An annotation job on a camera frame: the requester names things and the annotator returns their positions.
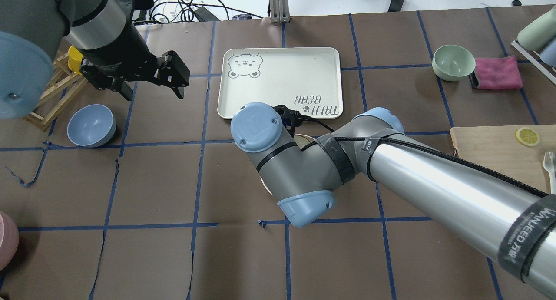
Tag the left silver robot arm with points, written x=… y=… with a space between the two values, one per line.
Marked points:
x=101 y=30

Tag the pink cloth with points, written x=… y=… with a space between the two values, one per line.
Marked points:
x=496 y=74

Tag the blue bowl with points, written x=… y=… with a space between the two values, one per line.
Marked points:
x=91 y=126

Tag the white round plate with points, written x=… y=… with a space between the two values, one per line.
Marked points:
x=302 y=141

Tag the lemon slice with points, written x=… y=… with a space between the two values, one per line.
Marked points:
x=527 y=136

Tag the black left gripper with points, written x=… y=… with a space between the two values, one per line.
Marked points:
x=118 y=49

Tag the pink bowl with ice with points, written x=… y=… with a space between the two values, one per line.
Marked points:
x=9 y=239

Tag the aluminium frame post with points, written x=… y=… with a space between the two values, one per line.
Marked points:
x=279 y=11

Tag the wooden cutting board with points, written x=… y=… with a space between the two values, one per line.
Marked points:
x=497 y=148

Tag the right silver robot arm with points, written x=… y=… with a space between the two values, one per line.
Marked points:
x=508 y=221

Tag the light green bowl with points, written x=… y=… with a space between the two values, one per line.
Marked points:
x=452 y=63

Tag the small black power brick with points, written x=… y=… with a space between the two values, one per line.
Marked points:
x=395 y=6

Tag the white bear tray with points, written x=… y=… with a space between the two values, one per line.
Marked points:
x=305 y=79

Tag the yellow mug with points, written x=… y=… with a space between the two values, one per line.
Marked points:
x=75 y=58

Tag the brown paper table cover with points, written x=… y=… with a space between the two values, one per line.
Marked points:
x=171 y=209

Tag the wooden cup rack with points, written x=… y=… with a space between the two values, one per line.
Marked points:
x=62 y=88

